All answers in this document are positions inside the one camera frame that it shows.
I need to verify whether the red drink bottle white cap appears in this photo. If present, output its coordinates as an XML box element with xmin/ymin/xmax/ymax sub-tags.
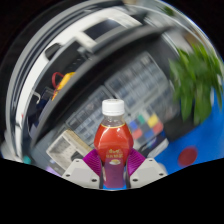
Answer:
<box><xmin>93</xmin><ymin>98</ymin><xmax>134</xmax><ymax>190</ymax></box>

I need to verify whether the white perforated crate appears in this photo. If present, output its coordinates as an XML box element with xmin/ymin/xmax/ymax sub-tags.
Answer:
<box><xmin>45</xmin><ymin>129</ymin><xmax>93</xmax><ymax>171</ymax></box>

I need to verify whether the plain black box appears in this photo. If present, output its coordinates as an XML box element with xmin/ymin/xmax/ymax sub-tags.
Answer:
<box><xmin>164</xmin><ymin>116</ymin><xmax>194</xmax><ymax>143</ymax></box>

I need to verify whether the green leafy plant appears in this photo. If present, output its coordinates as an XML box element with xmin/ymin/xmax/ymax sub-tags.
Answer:
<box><xmin>168</xmin><ymin>43</ymin><xmax>224</xmax><ymax>126</ymax></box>

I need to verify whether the black box with white label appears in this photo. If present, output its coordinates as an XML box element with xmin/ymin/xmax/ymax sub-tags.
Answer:
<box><xmin>146</xmin><ymin>134</ymin><xmax>170</xmax><ymax>158</ymax></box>

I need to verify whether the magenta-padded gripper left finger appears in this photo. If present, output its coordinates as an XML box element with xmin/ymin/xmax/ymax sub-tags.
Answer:
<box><xmin>61</xmin><ymin>148</ymin><xmax>103</xmax><ymax>190</ymax></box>

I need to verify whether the flat round red coaster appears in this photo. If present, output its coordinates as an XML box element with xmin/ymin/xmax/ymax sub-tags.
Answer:
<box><xmin>177</xmin><ymin>146</ymin><xmax>199</xmax><ymax>168</ymax></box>

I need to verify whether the grey small-parts drawer cabinet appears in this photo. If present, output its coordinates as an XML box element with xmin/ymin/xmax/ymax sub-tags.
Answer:
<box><xmin>65</xmin><ymin>85</ymin><xmax>114</xmax><ymax>144</ymax></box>
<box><xmin>104</xmin><ymin>51</ymin><xmax>174</xmax><ymax>118</ymax></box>

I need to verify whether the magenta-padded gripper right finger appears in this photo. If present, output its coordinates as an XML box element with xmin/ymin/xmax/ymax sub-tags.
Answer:
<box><xmin>126</xmin><ymin>148</ymin><xmax>168</xmax><ymax>189</ymax></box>

